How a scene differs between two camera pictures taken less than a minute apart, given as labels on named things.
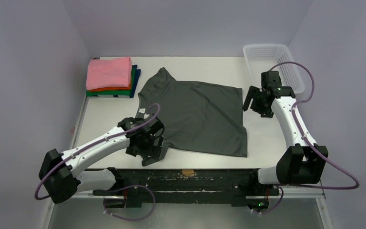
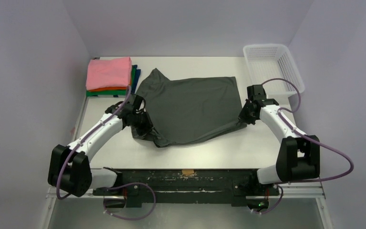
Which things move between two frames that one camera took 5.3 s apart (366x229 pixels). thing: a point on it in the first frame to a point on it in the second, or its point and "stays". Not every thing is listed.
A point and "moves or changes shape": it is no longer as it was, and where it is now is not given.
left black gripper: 152,151 to 148,124
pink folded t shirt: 108,72 stays
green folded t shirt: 125,92 stays
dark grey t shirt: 196,117 moves or changes shape
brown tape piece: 188,172 stays
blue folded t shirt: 137,73 stays
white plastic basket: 261,58 stays
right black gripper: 258,101 to 244,114
